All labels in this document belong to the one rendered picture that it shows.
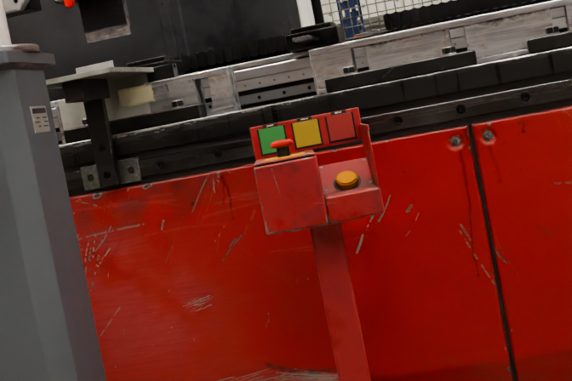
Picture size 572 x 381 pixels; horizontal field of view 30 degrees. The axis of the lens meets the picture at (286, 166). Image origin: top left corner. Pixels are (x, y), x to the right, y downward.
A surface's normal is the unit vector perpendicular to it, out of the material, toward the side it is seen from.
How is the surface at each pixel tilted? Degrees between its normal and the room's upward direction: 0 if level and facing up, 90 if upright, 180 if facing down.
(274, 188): 90
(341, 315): 90
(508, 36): 90
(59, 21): 90
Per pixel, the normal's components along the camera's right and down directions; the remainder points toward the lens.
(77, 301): 0.97, -0.18
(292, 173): 0.00, 0.05
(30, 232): 0.60, -0.07
